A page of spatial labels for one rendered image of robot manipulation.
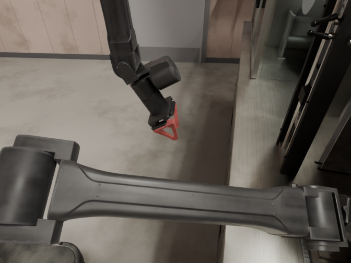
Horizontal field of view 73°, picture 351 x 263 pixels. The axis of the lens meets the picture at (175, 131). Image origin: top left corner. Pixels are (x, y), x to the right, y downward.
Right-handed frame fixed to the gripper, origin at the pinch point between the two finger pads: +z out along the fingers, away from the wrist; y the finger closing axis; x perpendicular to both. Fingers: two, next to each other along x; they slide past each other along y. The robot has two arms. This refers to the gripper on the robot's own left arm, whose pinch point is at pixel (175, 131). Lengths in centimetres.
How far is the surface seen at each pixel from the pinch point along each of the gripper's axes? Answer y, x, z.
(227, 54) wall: 307, -7, 109
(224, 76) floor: 258, 7, 116
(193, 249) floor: 13, 43, 96
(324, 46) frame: 8.2, -44.9, -2.0
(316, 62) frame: 8.3, -42.5, 1.9
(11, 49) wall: 307, 294, -60
